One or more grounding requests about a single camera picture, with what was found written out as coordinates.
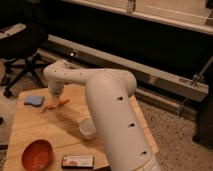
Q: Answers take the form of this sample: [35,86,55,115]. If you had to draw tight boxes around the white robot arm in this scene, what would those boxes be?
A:
[44,60,161,171]

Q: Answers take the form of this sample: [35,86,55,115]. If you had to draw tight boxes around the orange pepper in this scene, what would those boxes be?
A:
[40,99,70,113]

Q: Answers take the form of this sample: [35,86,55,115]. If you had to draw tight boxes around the black rectangular box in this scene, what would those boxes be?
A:
[61,155,94,168]

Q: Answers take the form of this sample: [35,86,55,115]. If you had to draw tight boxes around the black office chair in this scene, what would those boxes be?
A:
[0,23,49,98]

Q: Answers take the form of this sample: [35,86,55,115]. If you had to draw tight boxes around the blue sponge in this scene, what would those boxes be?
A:
[24,96,44,107]

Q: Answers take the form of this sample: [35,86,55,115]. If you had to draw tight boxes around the wooden table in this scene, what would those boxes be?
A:
[3,84,158,171]

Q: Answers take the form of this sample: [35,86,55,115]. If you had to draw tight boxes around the red bowl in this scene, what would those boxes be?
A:
[21,139,53,171]

